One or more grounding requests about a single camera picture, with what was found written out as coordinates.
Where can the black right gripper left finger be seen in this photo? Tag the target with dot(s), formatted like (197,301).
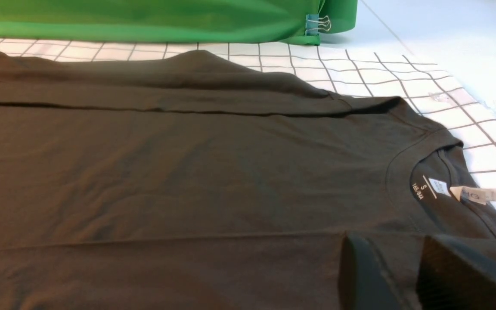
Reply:
(362,280)

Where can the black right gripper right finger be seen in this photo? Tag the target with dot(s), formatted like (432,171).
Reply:
(454,276)

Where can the gray long-sleeve top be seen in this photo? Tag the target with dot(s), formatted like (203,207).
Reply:
(194,183)

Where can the white grid tablecloth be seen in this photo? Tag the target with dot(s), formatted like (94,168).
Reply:
(428,89)

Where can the silver binder clip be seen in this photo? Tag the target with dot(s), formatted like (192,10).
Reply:
(316,24)

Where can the green backdrop cloth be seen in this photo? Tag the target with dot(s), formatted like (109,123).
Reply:
(172,21)

